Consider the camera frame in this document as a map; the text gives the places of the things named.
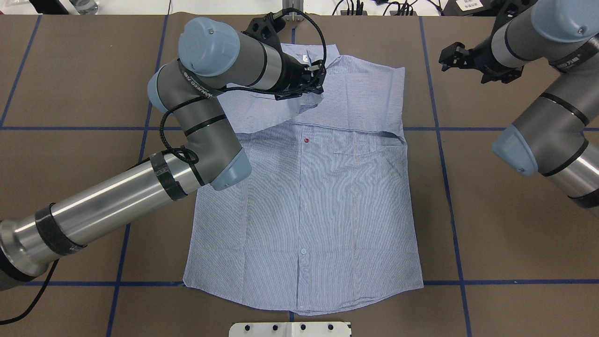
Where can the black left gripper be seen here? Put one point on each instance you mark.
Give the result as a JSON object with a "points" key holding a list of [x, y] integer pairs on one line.
{"points": [[293, 76]]}

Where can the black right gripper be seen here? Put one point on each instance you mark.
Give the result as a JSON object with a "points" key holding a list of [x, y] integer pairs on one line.
{"points": [[482, 57]]}

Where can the blue striped button shirt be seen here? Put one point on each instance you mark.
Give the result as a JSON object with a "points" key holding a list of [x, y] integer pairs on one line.
{"points": [[324, 222]]}

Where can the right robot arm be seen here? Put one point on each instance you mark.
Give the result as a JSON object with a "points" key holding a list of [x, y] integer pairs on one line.
{"points": [[547, 138]]}

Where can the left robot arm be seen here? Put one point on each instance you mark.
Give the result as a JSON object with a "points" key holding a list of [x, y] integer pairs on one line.
{"points": [[212, 59]]}

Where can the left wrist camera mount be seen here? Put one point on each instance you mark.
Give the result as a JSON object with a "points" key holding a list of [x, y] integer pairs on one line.
{"points": [[265, 29]]}

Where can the aluminium frame post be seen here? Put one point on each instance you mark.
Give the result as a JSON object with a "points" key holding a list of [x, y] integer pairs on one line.
{"points": [[290, 10]]}

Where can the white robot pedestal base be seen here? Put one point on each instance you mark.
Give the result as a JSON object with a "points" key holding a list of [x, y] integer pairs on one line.
{"points": [[291, 329]]}

